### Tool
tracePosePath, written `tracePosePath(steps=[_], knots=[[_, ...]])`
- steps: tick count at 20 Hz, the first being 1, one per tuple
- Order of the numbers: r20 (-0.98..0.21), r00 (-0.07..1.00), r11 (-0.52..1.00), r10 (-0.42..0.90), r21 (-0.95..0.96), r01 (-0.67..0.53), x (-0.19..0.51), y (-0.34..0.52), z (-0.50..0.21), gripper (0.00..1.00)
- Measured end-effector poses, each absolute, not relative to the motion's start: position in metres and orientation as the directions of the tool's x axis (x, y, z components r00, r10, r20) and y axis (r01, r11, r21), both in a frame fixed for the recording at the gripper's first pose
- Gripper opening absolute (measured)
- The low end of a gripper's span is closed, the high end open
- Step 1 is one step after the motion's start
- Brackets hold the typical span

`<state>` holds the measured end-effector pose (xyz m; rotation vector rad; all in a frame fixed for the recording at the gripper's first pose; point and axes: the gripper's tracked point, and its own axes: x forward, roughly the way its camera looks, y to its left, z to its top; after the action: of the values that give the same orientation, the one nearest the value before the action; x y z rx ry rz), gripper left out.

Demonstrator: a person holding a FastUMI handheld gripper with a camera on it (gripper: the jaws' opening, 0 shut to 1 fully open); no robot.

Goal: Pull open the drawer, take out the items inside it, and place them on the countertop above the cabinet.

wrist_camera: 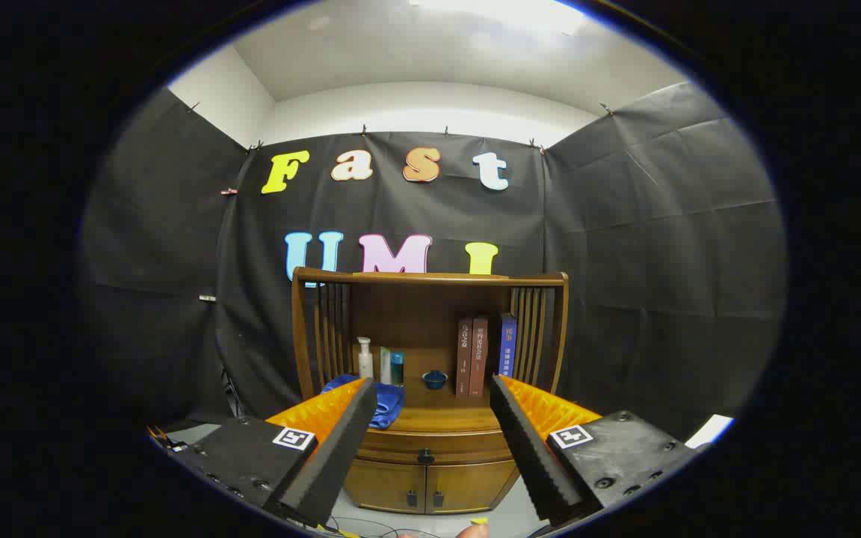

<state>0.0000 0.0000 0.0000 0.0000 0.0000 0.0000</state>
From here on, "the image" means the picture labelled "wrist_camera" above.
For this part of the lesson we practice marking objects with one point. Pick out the blue book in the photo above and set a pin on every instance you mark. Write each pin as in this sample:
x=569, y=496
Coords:
x=507, y=344

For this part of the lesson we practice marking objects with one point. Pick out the blue folded towel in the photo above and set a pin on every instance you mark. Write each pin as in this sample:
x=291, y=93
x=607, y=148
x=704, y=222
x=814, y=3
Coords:
x=389, y=403

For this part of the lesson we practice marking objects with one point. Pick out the wooden cabinet door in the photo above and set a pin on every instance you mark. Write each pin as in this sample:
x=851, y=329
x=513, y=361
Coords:
x=386, y=486
x=468, y=486

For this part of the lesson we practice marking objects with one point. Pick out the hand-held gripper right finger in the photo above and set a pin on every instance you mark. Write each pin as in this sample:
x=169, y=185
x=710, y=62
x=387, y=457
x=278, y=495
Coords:
x=531, y=456

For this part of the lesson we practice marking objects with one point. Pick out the blue lidded teacup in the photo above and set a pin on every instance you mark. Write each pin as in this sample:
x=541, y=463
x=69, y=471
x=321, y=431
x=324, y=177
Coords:
x=435, y=380

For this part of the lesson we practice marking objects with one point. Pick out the white flat object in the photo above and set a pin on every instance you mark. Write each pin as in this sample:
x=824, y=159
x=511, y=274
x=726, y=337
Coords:
x=711, y=431

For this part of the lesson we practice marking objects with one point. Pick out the wooden cabinet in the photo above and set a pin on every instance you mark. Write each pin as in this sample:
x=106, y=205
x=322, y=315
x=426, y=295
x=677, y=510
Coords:
x=415, y=314

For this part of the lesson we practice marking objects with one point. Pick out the white tube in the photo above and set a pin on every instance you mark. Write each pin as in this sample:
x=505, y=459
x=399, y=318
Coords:
x=385, y=366

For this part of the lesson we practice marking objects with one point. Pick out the teal capped bottle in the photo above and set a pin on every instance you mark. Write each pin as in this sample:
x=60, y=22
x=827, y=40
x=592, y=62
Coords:
x=397, y=370

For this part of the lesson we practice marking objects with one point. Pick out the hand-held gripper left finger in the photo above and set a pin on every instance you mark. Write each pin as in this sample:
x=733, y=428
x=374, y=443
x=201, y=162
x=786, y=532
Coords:
x=341, y=456

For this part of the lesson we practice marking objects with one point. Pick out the wooden countertop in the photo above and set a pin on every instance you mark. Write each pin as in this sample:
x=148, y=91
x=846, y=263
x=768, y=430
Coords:
x=445, y=418

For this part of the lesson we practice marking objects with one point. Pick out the reddish brown book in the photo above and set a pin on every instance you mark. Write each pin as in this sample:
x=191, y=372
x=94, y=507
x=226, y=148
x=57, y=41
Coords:
x=479, y=359

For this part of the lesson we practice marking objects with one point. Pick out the dark brown book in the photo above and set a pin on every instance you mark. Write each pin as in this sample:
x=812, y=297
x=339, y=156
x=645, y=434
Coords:
x=464, y=359

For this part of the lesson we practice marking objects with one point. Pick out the white pump bottle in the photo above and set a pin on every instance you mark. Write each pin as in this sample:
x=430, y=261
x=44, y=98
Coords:
x=365, y=362

